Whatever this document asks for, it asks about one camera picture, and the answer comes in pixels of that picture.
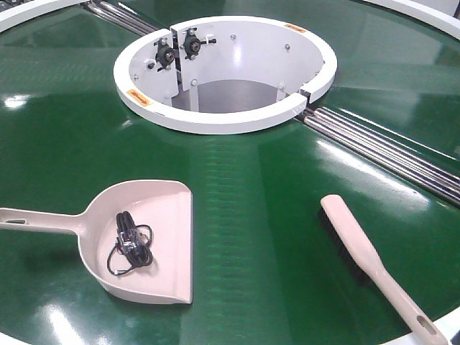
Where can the pink plastic dustpan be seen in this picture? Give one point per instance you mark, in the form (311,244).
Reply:
(164,205)

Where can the pink hand brush black bristles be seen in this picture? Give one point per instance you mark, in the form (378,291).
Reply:
(365,265)

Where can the yellow arrow warning sticker front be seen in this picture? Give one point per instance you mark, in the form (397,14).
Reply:
(139,97)

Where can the yellow arrow warning sticker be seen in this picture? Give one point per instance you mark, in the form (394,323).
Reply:
(139,97)
(295,28)

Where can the yellow arrow warning sticker back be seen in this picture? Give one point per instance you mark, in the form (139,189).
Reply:
(295,28)

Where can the steel rollers upper left gap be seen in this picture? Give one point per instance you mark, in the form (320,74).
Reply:
(118,15)

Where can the steel rollers gap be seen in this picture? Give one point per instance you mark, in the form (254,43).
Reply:
(118,15)
(387,152)

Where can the steel rollers right gap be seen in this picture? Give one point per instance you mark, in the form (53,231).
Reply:
(387,152)

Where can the white outer rim right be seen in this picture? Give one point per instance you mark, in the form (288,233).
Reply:
(426,14)

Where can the white rim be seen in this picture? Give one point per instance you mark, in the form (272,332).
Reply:
(426,14)
(24,12)

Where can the white outer rim left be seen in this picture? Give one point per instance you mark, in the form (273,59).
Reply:
(24,12)

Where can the white central ring housing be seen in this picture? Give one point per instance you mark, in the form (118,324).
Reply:
(259,74)

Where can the right black bearing mount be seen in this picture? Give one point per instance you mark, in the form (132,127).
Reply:
(192,44)

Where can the black bearing mount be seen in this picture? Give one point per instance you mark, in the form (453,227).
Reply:
(165,55)
(192,44)

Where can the left black bearing mount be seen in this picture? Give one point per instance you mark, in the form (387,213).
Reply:
(165,55)

